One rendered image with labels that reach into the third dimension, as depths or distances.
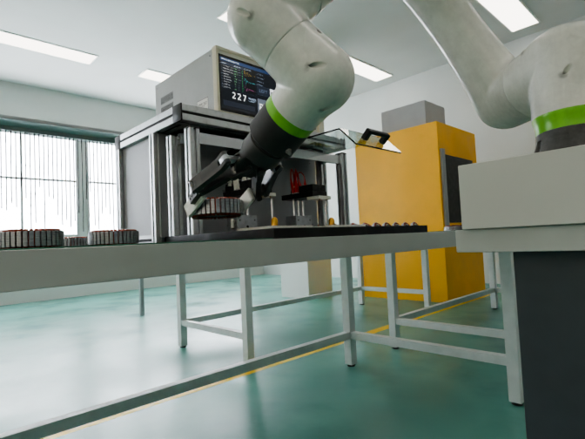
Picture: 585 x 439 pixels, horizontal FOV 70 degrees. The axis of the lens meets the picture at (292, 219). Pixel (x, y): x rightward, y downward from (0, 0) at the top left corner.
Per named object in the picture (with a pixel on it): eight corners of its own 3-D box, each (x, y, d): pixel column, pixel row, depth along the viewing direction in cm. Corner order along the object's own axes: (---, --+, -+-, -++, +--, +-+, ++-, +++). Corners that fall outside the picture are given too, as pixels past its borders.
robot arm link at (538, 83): (563, 146, 85) (556, 56, 86) (641, 122, 69) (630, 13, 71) (507, 145, 82) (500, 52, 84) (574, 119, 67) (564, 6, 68)
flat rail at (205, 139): (342, 164, 153) (342, 156, 153) (193, 142, 110) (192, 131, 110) (339, 165, 154) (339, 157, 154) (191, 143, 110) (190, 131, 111)
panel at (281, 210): (318, 232, 164) (314, 156, 166) (161, 237, 118) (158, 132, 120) (316, 232, 165) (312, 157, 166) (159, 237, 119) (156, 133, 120)
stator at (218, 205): (254, 214, 86) (253, 197, 86) (208, 214, 78) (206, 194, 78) (223, 219, 94) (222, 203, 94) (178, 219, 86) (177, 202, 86)
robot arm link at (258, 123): (280, 138, 65) (320, 145, 71) (254, 85, 70) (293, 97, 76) (260, 162, 69) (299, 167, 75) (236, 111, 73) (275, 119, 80)
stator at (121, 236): (131, 245, 107) (131, 230, 107) (145, 244, 98) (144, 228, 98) (83, 246, 100) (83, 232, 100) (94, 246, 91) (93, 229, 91)
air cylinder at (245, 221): (258, 233, 126) (257, 214, 126) (238, 233, 121) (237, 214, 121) (247, 233, 130) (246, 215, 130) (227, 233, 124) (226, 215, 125)
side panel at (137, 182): (166, 244, 120) (162, 134, 122) (156, 245, 118) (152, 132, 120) (126, 246, 140) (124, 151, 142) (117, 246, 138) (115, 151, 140)
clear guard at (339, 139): (401, 153, 134) (400, 135, 135) (356, 144, 118) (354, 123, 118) (325, 169, 158) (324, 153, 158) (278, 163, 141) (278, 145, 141)
